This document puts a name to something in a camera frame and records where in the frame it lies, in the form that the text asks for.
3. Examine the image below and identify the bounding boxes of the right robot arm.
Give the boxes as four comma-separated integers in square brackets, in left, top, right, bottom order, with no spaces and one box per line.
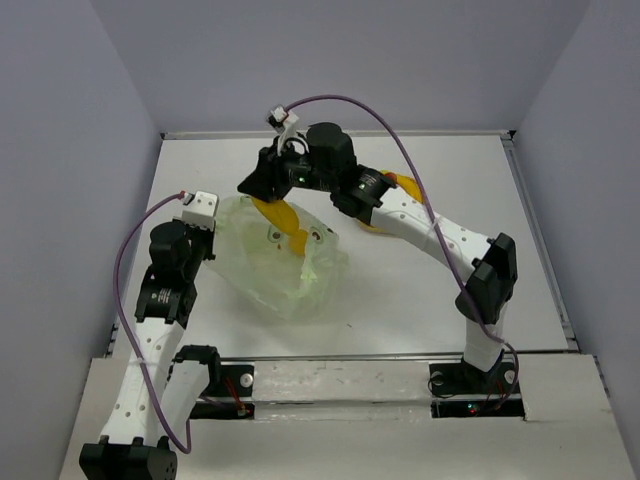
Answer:
[238,122,518,392]

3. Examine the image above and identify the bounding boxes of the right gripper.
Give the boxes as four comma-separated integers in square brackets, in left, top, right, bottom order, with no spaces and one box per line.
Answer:
[237,136,336,204]

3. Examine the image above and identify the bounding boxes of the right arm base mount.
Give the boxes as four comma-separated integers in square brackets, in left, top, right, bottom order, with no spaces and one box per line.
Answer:
[427,361,525,419]

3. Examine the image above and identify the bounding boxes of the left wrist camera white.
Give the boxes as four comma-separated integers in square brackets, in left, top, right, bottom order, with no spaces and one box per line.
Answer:
[180,191,219,232]

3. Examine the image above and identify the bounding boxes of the fake yellow banana bunch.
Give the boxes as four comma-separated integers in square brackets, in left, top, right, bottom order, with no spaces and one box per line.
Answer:
[381,170,423,207]

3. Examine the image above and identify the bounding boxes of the fake yellow starfruit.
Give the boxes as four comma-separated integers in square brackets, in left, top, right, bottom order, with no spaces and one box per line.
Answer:
[251,197,308,256]

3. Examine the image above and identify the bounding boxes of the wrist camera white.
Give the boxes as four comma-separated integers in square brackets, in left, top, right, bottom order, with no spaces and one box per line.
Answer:
[267,105,306,155]
[180,191,219,232]

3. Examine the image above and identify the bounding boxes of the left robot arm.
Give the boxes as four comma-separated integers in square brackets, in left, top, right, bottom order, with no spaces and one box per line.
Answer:
[79,220,221,479]

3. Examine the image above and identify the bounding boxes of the square woven bamboo tray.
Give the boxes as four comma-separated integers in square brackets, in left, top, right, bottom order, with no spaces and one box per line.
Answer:
[356,220,395,237]

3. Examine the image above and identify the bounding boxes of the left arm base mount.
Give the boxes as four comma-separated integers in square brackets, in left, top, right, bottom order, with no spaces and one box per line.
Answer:
[190,364,255,420]

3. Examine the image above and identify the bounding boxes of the light green plastic bag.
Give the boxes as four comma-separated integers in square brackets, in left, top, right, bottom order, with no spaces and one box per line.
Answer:
[206,195,348,322]

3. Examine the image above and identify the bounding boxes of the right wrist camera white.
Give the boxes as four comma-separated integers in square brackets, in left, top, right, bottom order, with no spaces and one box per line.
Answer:
[267,105,306,155]

